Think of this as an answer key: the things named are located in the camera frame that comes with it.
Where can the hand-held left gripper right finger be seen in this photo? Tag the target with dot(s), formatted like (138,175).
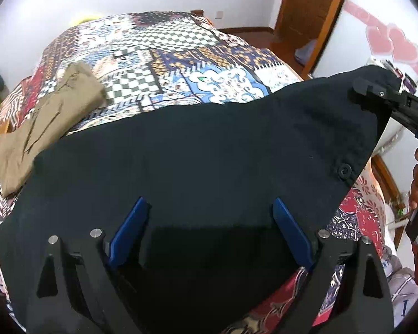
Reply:
(292,231)

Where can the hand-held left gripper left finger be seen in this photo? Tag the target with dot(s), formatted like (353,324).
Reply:
(130,229)

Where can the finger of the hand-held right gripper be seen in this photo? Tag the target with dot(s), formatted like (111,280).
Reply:
(376,92)

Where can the black pants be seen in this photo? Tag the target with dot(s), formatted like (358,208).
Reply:
(195,167)

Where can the khaki pants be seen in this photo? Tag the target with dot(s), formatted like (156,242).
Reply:
(52,114)

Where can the pink heart sticker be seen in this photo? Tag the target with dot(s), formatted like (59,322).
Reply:
(393,41)

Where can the blue grey cloth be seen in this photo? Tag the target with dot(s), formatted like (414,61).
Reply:
(306,52)

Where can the wooden door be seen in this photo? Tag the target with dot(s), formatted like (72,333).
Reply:
(310,7)

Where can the grey printed cloth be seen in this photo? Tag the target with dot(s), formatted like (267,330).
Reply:
(402,285)

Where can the patterned patchwork blanket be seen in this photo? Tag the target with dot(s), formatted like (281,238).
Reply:
(181,62)

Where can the yellow item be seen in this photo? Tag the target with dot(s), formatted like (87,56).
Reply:
(85,17)

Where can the white wall socket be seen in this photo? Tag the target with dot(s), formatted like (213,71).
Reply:
(218,14)

